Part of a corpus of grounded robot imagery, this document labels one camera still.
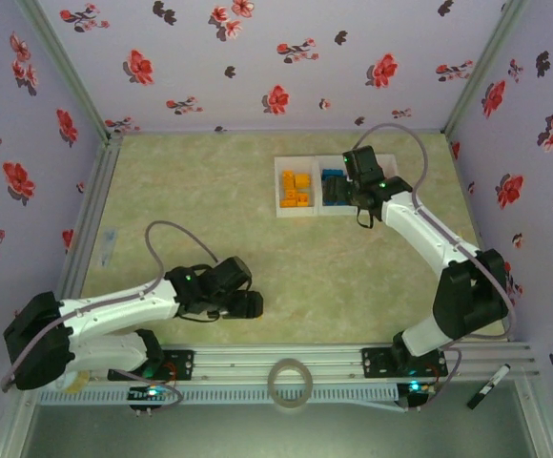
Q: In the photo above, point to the yellow lego brick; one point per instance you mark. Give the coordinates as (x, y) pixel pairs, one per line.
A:
(288, 204)
(287, 179)
(302, 180)
(306, 198)
(289, 194)

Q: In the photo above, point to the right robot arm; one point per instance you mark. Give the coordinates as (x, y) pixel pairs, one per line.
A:
(424, 229)

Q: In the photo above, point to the clear tape roll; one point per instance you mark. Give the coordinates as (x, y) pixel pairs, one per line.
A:
(290, 406)

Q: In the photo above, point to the small circuit board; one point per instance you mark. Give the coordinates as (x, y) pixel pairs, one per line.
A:
(417, 387)
(150, 393)

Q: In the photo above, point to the white-topped yellow can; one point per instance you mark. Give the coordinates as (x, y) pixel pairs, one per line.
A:
(78, 381)

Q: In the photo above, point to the black marker pen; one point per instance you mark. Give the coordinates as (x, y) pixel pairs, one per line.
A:
(488, 386)

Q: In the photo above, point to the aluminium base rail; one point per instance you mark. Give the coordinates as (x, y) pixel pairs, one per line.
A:
(238, 362)

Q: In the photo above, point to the aluminium side rail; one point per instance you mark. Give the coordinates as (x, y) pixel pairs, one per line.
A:
(100, 191)

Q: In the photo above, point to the aluminium frame post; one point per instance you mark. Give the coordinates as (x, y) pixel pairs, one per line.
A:
(63, 62)
(484, 62)

